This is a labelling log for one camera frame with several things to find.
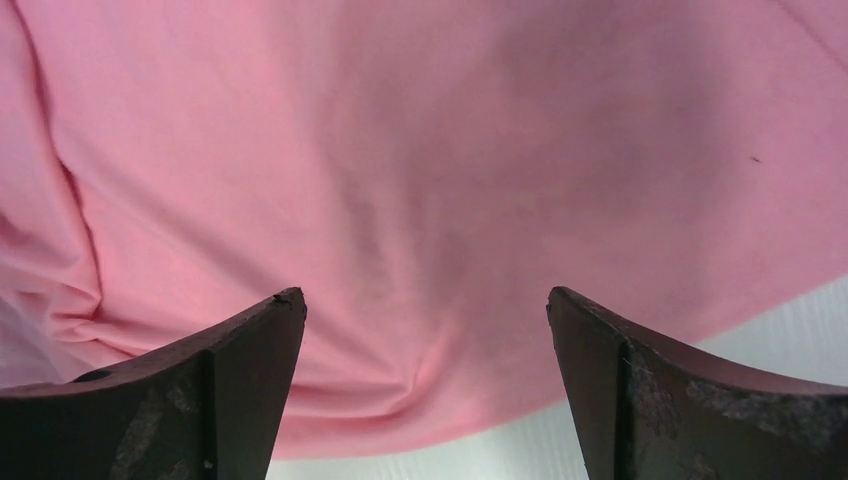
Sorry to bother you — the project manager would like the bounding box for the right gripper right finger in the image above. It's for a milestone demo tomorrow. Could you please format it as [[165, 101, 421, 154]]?
[[547, 287, 847, 480]]

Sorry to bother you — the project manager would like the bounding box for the pink t-shirt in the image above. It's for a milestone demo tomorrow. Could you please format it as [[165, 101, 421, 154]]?
[[1, 1, 847, 458]]

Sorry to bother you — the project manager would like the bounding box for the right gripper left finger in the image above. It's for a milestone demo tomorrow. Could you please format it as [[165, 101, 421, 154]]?
[[1, 287, 307, 479]]

